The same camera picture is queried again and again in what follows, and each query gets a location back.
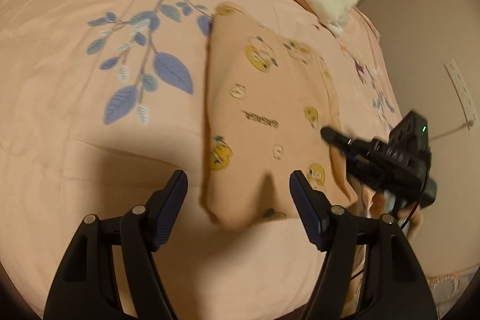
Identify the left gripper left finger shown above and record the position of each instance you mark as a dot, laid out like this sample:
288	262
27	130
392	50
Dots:
85	285

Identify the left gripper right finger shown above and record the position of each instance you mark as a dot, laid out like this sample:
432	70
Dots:
393	284

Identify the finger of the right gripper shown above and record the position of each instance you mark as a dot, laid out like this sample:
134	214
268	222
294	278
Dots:
337	138

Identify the orange cartoon print shirt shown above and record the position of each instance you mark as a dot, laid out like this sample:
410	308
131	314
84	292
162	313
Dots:
268	99

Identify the pink printed bed sheet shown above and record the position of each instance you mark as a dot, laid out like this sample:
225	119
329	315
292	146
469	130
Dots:
102	100

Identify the white wall socket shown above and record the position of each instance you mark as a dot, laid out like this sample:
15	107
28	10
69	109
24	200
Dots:
464	96

